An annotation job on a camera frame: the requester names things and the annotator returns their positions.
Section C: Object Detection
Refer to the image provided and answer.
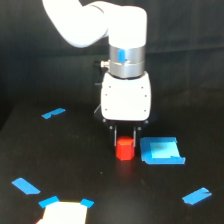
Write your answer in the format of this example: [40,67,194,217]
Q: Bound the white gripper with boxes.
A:
[94,72,152,147]

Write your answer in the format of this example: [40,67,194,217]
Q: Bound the blue tape on paper right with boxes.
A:
[80,199,94,208]

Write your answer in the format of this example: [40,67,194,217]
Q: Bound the white paper sheet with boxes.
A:
[36,202,87,224]

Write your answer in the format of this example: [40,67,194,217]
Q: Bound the blue tape on paper left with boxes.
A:
[38,196,59,208]

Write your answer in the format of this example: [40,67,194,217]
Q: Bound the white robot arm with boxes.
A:
[42,0,151,143]

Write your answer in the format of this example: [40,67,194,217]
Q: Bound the blue tape strip far left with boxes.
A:
[41,108,66,119]

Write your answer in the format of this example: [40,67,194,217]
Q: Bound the blue tape on paper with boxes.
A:
[80,199,94,208]
[38,196,59,208]

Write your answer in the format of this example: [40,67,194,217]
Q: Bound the light blue taped paper square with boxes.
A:
[140,137,186,165]

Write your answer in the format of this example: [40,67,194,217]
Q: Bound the blue tape strip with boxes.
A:
[41,108,66,119]
[182,187,212,205]
[12,178,40,195]

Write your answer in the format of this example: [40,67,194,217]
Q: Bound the blue tape strip near left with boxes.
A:
[12,178,40,195]

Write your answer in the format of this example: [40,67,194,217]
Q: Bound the blue tape strip near right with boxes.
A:
[182,187,212,205]

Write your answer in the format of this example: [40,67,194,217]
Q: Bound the red hexagonal block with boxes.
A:
[115,136,135,161]

